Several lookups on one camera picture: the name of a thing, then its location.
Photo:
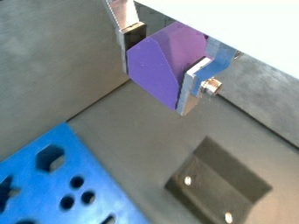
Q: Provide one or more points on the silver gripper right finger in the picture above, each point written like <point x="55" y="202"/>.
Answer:
<point x="200" y="77"/>

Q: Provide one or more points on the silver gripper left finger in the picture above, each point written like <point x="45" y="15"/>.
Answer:
<point x="130" y="27"/>

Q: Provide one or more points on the purple three prong object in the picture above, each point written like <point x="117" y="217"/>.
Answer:
<point x="160" y="59"/>

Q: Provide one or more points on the blue foam shape block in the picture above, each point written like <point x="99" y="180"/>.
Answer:
<point x="55" y="184"/>

